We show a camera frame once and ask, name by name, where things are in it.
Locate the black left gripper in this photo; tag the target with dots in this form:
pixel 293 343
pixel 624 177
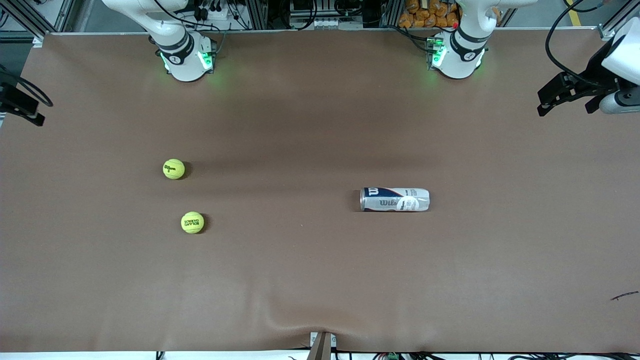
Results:
pixel 593 73

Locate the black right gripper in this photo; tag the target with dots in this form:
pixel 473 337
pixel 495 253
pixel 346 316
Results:
pixel 15 102

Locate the yellow tennis ball small print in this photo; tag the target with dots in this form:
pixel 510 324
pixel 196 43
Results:
pixel 173 169

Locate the yellow tennis ball two-line print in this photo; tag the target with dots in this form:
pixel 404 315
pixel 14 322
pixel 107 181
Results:
pixel 192 222

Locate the Wilson tennis ball can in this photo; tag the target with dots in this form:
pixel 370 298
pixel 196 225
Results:
pixel 395 200

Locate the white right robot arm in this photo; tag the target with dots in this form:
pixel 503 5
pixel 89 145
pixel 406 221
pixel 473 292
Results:
pixel 185 65

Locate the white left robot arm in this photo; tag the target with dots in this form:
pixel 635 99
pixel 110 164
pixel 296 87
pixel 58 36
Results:
pixel 457 62

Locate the orange lumpy objects heap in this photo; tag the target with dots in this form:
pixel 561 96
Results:
pixel 425 15

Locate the white power strip black plugs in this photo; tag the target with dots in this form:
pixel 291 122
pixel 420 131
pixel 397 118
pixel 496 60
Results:
pixel 220 17

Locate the brown table mat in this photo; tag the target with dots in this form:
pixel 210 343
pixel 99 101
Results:
pixel 320 125

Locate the small white power strip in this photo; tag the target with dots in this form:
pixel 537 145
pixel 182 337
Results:
pixel 326 23

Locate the green terminal connector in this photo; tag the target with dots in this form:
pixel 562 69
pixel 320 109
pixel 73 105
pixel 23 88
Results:
pixel 392 356

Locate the aluminium frame profile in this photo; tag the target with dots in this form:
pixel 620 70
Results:
pixel 620 22
pixel 30 17

